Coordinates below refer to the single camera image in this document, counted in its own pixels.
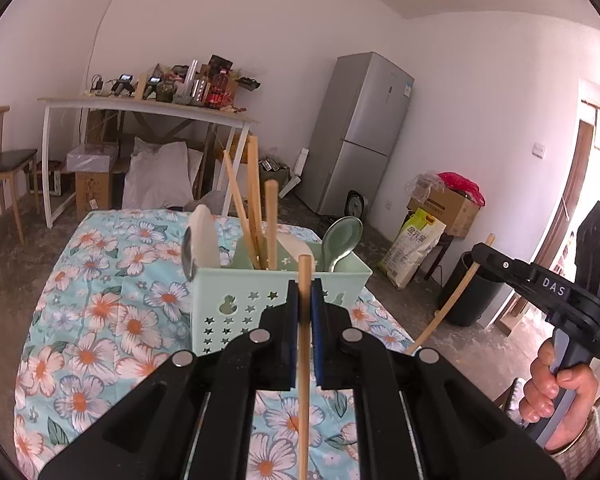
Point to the metal spoon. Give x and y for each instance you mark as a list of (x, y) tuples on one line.
[(342, 237), (187, 255)]

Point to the dark glass jar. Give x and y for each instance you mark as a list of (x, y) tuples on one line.
[(165, 91)]

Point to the white foam box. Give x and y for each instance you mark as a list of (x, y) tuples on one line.
[(92, 157)]

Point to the person's right hand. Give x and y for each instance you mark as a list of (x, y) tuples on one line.
[(555, 395)]

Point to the person's right forearm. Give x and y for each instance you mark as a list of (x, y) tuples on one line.
[(587, 445)]

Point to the red plastic bag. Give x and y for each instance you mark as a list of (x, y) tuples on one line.
[(460, 185)]

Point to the long white table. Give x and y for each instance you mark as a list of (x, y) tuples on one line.
[(145, 109)]

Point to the white wall socket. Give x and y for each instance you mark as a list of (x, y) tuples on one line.
[(539, 149)]

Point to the black rice cooker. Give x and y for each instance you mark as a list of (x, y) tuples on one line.
[(356, 205)]

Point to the white yellow rice sack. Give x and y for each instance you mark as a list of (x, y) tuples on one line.
[(412, 250)]

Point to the cola bottle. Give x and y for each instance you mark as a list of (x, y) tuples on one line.
[(216, 91)]

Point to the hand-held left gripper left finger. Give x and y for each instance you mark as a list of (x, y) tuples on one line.
[(292, 335)]

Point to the floral blue tablecloth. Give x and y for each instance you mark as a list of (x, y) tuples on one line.
[(105, 320)]

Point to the silver refrigerator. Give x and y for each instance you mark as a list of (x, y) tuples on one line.
[(360, 130)]

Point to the dark wooden stool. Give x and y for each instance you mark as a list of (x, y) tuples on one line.
[(437, 255)]

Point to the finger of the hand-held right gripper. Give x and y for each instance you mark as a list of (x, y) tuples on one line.
[(500, 265)]

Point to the black trash bin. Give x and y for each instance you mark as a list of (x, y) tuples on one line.
[(472, 290)]

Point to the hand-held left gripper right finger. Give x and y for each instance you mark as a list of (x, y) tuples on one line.
[(320, 335)]

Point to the white flat board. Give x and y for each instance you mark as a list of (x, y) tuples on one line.
[(295, 170)]

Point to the small cardboard box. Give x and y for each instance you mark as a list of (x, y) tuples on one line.
[(95, 195)]

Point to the green plastic utensil holder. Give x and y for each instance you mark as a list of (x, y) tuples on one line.
[(220, 305)]

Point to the wooden chopstick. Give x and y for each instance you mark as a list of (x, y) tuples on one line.
[(256, 200), (450, 302), (271, 225), (304, 410), (240, 205)]

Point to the wooden chair dark seat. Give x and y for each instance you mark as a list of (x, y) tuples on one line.
[(5, 160)]

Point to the brown cardboard box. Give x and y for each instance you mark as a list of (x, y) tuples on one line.
[(445, 212)]

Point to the green crate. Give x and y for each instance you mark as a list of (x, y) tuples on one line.
[(275, 170)]

